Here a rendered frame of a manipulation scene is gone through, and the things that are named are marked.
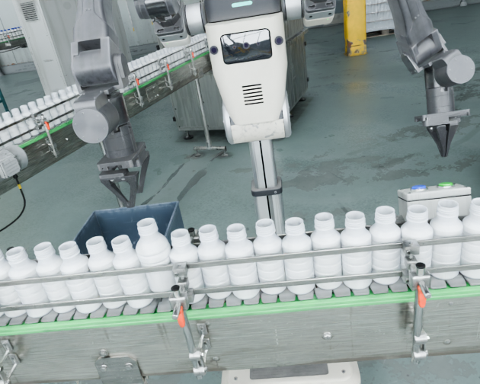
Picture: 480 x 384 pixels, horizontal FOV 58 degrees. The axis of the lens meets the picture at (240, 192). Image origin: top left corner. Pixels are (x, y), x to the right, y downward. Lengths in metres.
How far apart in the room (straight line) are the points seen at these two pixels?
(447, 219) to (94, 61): 0.70
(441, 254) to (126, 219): 1.05
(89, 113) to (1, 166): 1.55
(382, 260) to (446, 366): 1.30
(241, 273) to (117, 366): 0.38
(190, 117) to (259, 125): 3.58
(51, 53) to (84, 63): 6.00
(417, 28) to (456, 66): 0.12
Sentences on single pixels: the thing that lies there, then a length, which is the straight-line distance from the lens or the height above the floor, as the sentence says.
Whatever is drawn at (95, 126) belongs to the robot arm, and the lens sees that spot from 0.71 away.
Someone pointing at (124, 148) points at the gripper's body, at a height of 1.37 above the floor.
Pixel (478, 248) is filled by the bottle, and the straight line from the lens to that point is 0.95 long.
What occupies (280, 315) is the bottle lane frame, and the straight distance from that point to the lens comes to 0.94.
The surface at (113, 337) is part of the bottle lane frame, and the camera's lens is 1.04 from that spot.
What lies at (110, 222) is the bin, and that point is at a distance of 1.61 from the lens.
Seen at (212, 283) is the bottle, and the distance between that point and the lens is 0.92.
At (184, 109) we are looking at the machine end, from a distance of 4.92.
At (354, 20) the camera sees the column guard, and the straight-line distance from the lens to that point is 8.37.
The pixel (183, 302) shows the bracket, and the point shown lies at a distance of 0.85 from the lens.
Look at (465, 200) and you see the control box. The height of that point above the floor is 1.10.
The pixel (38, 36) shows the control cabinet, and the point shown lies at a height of 1.27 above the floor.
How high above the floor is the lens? 1.61
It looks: 27 degrees down
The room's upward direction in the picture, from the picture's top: 10 degrees counter-clockwise
